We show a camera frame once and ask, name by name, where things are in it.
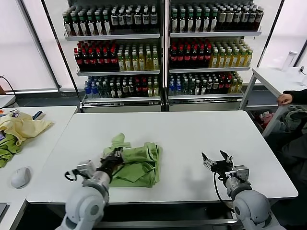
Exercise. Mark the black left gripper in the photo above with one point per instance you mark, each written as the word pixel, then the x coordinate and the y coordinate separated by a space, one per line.
pixel 110 164

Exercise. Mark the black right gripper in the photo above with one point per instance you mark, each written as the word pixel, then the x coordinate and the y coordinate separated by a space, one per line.
pixel 223 167

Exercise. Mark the light green shirt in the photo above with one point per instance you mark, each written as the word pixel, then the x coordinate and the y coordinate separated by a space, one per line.
pixel 141 165

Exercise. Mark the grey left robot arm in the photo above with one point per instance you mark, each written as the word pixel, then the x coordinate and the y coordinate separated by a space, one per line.
pixel 86 206

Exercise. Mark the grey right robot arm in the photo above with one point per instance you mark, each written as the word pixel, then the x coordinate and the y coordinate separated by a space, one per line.
pixel 249 206

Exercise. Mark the person's forearm black sleeve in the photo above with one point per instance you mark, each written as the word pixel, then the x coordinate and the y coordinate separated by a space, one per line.
pixel 298 95

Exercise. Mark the grey green clothes pile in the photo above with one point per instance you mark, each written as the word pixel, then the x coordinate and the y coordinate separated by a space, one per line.
pixel 286 122

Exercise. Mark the person's hand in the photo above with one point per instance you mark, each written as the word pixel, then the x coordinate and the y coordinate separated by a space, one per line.
pixel 285 99

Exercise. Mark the small dark drink bottle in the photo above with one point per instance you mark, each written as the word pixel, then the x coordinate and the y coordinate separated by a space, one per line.
pixel 113 90
pixel 119 90
pixel 203 88
pixel 125 90
pixel 131 90
pixel 216 87
pixel 209 88
pixel 197 88

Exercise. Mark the small green bottle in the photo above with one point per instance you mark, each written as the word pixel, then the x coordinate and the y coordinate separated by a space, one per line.
pixel 106 90
pixel 191 88
pixel 100 90
pixel 184 88

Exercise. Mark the red pink cloth item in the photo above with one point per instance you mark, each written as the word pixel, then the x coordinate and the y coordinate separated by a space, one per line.
pixel 265 117

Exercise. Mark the small red cap bottle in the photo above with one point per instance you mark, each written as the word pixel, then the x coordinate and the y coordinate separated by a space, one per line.
pixel 227 86
pixel 137 89
pixel 144 89
pixel 221 86

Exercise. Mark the small blue water bottle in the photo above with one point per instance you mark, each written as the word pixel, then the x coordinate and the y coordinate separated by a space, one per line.
pixel 178 88
pixel 87 90
pixel 94 90
pixel 171 88

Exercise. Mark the small yellow juice bottle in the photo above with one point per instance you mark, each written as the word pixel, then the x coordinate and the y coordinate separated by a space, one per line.
pixel 156 90
pixel 150 90
pixel 233 87
pixel 239 86

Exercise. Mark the black chair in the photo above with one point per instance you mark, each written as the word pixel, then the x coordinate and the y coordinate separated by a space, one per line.
pixel 295 151

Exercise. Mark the blue white small object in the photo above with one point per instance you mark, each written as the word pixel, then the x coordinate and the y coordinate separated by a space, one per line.
pixel 38 115

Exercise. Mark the yellow juice bottle green cap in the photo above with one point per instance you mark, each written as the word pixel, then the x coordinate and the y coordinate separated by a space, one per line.
pixel 128 62
pixel 248 59
pixel 241 59
pixel 121 62
pixel 142 62
pixel 214 60
pixel 156 62
pixel 149 62
pixel 234 59
pixel 221 60
pixel 228 59
pixel 135 62

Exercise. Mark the red cap cola bottle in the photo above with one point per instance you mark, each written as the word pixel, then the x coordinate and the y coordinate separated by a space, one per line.
pixel 106 59
pixel 114 59
pixel 201 57
pixel 173 58
pixel 187 57
pixel 180 58
pixel 78 60
pixel 208 57
pixel 99 59
pixel 194 57
pixel 92 59
pixel 85 60

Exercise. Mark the white side table with legs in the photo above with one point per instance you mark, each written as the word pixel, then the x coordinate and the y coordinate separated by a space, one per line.
pixel 268 81

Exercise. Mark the pale yellow garment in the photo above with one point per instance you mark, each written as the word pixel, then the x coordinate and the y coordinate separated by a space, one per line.
pixel 26 127

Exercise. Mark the white computer mouse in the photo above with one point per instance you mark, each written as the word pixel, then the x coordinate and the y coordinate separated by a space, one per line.
pixel 20 178

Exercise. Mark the small printed packet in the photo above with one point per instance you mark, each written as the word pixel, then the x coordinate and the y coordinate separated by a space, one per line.
pixel 15 114

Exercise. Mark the bright green garment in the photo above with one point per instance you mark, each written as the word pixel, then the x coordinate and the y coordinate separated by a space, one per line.
pixel 6 153

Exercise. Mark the grey drinks shelf rack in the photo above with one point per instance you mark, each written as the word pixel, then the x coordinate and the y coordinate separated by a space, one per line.
pixel 216 34
pixel 112 37

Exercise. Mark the clear tumbler white lid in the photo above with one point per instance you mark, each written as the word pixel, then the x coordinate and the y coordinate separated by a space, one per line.
pixel 289 61

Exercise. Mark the small black device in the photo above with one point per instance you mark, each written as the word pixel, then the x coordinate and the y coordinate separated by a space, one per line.
pixel 301 69

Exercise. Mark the dark laptop corner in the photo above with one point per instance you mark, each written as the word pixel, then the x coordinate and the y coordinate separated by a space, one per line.
pixel 3 209

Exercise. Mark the green cap tea bottle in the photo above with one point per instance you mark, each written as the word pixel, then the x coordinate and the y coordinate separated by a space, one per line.
pixel 206 22
pixel 198 22
pixel 67 25
pixel 99 23
pixel 174 22
pixel 83 24
pixel 107 23
pixel 91 24
pixel 214 21
pixel 182 22
pixel 190 22
pixel 75 24

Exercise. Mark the dark drink bottle pale label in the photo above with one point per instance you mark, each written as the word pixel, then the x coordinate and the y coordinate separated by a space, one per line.
pixel 122 20
pixel 244 17
pixel 114 20
pixel 222 18
pixel 237 17
pixel 145 19
pixel 258 16
pixel 129 19
pixel 252 17
pixel 229 17
pixel 153 19
pixel 138 19

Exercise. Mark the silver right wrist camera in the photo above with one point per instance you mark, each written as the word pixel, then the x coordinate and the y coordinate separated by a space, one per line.
pixel 241 172

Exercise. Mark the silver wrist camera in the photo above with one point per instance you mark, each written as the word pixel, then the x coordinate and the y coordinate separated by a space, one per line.
pixel 241 172
pixel 85 167

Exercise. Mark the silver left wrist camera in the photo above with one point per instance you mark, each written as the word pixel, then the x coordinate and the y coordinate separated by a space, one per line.
pixel 85 167

